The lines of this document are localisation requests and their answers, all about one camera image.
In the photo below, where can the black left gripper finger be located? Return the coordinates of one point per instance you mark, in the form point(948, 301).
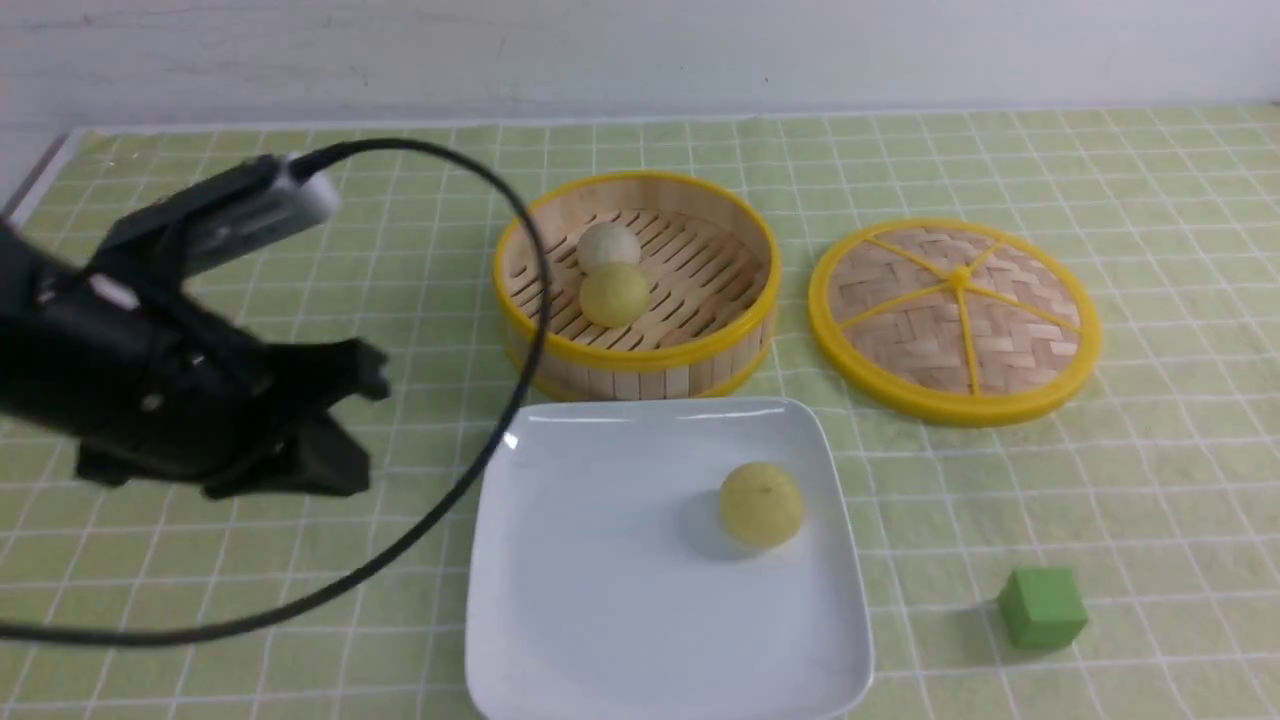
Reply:
point(311, 378)

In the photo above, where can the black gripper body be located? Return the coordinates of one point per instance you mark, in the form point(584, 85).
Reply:
point(151, 384)

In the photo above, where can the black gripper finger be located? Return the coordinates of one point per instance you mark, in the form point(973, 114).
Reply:
point(318, 458)

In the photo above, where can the yellow steamed bun front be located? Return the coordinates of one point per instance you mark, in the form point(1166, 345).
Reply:
point(615, 295)

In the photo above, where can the yellow steamed bun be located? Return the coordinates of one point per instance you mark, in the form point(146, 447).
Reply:
point(760, 505)
point(615, 295)

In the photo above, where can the white steamed bun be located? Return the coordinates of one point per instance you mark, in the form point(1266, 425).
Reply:
point(607, 243)

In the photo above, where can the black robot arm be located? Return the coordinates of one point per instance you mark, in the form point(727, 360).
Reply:
point(153, 386)

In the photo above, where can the white square plate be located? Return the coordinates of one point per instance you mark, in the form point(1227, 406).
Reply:
point(603, 586)

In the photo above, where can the bamboo steamer basket yellow rim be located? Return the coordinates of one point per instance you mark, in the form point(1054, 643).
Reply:
point(716, 272)

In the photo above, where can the woven bamboo steamer lid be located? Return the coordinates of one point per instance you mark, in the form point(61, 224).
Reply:
point(954, 323)

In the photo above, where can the green cube block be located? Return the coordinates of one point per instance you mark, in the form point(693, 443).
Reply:
point(1042, 608)

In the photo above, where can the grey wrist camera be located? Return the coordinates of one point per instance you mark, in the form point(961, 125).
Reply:
point(219, 219)

